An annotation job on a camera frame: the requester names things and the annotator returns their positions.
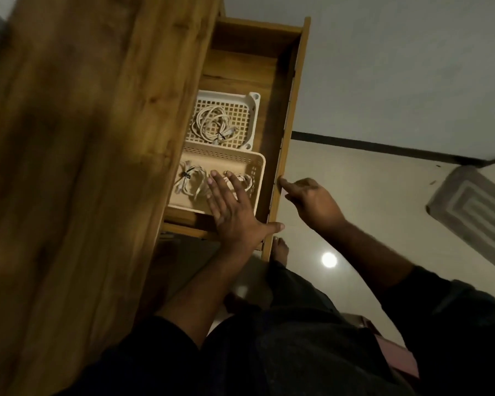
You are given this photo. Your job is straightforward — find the person's left hand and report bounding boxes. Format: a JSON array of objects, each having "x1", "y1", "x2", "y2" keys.
[{"x1": 206, "y1": 170, "x2": 285, "y2": 254}]

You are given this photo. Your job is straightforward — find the person's right hand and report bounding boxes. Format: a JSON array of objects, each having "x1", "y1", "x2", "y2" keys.
[{"x1": 278, "y1": 177, "x2": 348, "y2": 235}]

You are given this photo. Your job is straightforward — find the person's right forearm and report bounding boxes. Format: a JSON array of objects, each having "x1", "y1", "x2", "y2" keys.
[{"x1": 320, "y1": 220, "x2": 419, "y2": 299}]

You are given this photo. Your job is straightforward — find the person's left forearm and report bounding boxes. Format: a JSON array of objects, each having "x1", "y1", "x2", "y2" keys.
[{"x1": 155, "y1": 243, "x2": 265, "y2": 350}]

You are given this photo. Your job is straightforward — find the person's right foot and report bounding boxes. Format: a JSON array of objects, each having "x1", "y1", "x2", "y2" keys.
[{"x1": 271, "y1": 236, "x2": 290, "y2": 269}]

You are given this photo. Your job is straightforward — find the person's foot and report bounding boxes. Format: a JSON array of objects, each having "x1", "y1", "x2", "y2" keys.
[
  {"x1": 271, "y1": 236, "x2": 290, "y2": 269},
  {"x1": 224, "y1": 290, "x2": 273, "y2": 316}
]

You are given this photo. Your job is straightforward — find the beige plastic basket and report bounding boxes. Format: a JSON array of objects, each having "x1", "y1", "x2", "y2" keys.
[{"x1": 167, "y1": 142, "x2": 266, "y2": 215}]

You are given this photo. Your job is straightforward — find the white perforated plastic basket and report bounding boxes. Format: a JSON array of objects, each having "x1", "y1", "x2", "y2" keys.
[{"x1": 184, "y1": 90, "x2": 261, "y2": 151}]

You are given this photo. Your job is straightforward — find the person's left foot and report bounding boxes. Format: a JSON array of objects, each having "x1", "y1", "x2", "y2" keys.
[{"x1": 224, "y1": 290, "x2": 273, "y2": 316}]

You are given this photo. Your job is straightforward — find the dark trousers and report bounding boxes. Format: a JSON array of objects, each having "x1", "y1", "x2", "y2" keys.
[{"x1": 200, "y1": 260, "x2": 415, "y2": 396}]

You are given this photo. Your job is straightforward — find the wooden drawer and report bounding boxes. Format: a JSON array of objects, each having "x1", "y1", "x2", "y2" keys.
[{"x1": 160, "y1": 16, "x2": 312, "y2": 263}]

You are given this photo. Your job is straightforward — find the wooden cabinet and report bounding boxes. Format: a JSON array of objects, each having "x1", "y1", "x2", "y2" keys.
[{"x1": 0, "y1": 0, "x2": 226, "y2": 396}]

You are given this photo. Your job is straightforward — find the grey patterned rug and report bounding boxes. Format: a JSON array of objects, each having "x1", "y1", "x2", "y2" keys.
[{"x1": 426, "y1": 165, "x2": 495, "y2": 279}]

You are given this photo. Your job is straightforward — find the black long-sleeved shirt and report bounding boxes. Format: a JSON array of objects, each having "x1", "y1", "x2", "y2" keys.
[{"x1": 58, "y1": 266, "x2": 495, "y2": 396}]

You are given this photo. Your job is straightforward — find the small white cable bundle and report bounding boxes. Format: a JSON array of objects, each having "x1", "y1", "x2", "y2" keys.
[{"x1": 224, "y1": 170, "x2": 255, "y2": 195}]

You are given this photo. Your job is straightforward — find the white cable bundle black tie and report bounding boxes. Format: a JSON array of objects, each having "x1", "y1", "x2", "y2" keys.
[{"x1": 174, "y1": 160, "x2": 210, "y2": 201}]

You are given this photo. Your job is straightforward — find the coiled white cable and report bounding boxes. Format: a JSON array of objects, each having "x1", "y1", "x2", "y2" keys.
[{"x1": 191, "y1": 106, "x2": 238, "y2": 145}]

